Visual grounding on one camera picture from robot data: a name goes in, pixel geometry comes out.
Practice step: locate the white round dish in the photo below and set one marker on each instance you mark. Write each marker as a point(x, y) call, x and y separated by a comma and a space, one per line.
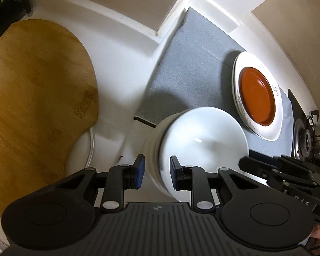
point(92, 144)

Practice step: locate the black pan support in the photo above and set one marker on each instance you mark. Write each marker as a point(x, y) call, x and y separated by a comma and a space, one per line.
point(316, 138)

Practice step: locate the gas stove burner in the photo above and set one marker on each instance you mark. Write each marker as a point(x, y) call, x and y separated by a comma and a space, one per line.
point(290, 112)

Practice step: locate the square white plate scroll print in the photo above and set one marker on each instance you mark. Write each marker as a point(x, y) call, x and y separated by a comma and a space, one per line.
point(278, 112)

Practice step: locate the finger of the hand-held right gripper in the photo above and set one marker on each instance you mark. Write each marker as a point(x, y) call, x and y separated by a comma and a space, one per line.
point(256, 165)
point(304, 165)

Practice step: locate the white bowl with blue pattern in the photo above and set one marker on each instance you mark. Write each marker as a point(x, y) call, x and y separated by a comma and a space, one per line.
point(202, 152)

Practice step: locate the round wooden cutting board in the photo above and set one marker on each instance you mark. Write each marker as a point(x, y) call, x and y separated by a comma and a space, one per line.
point(42, 98)

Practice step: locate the brown round plate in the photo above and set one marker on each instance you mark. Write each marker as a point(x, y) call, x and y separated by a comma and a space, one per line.
point(256, 96)

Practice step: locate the grey mat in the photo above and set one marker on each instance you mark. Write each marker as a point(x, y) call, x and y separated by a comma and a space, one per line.
point(192, 72)

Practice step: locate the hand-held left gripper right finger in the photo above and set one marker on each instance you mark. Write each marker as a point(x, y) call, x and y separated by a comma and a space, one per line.
point(174, 170)

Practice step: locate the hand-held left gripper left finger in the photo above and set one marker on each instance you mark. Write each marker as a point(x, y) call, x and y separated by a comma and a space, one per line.
point(140, 170)

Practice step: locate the metal stove burner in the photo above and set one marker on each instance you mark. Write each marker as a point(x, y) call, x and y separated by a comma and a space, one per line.
point(301, 138)

